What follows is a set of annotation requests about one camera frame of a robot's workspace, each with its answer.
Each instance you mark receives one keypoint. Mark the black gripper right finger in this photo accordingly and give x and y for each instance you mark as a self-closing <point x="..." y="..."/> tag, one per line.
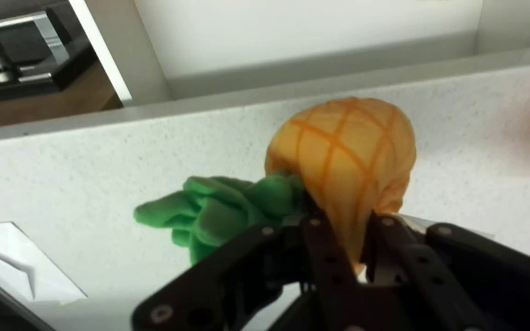
<point x="461" y="281"/>

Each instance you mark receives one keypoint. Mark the white paper sheet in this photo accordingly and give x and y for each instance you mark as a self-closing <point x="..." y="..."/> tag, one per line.
<point x="14" y="263"/>

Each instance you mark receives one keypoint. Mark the pineapple plushie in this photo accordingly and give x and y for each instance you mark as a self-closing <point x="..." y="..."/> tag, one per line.
<point x="345" y="158"/>

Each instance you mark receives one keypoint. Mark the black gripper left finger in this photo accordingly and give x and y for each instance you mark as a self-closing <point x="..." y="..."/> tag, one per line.
<point x="253" y="281"/>

